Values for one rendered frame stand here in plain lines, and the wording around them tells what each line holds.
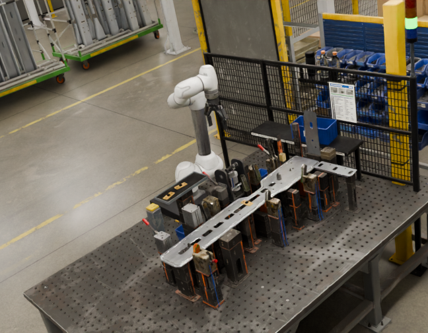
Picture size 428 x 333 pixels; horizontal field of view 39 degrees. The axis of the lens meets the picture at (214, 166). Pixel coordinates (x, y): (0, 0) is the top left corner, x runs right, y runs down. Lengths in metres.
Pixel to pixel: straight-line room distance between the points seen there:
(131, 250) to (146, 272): 0.31
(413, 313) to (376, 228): 0.73
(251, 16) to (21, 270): 3.25
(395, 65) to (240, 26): 2.50
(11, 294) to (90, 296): 1.70
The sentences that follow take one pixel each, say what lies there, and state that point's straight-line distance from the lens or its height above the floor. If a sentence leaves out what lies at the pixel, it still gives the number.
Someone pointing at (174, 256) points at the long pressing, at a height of 1.00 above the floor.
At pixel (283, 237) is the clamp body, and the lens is 3.94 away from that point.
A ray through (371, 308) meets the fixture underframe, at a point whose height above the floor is 0.19.
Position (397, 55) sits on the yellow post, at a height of 1.67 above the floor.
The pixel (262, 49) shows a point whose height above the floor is 1.20.
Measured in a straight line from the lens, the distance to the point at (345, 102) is 4.40.
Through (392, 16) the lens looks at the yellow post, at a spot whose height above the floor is 1.93.
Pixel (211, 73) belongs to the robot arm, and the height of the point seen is 1.84.
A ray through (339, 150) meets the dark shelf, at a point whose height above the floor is 1.03.
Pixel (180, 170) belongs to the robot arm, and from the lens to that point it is 4.47.
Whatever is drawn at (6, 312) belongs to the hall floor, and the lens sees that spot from 5.42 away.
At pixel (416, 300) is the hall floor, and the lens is 4.59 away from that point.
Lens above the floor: 3.05
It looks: 27 degrees down
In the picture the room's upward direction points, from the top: 12 degrees counter-clockwise
